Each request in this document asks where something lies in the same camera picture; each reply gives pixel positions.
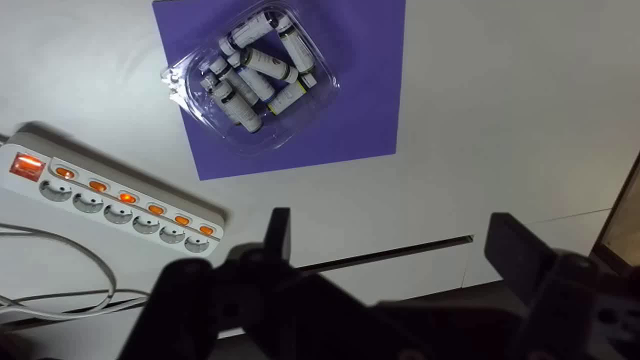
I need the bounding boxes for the clear plastic clamshell container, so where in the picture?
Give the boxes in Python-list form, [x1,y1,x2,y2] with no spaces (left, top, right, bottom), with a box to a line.
[158,0,341,152]

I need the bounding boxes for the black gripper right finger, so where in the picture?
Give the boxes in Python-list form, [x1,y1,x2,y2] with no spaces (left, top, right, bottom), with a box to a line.
[481,212,564,309]

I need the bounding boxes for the purple paper mat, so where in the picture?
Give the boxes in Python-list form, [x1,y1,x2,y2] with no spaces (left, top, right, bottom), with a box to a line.
[150,0,408,183]

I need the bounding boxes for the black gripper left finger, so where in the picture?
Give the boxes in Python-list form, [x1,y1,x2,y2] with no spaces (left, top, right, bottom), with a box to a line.
[259,206,293,269]

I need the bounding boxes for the white power strip orange switches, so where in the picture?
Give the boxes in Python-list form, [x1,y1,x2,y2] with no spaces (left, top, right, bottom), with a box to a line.
[0,121,228,261]

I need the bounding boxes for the white power cord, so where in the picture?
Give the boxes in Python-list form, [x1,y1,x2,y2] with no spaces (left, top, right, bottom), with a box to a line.
[0,223,120,317]
[0,286,150,325]

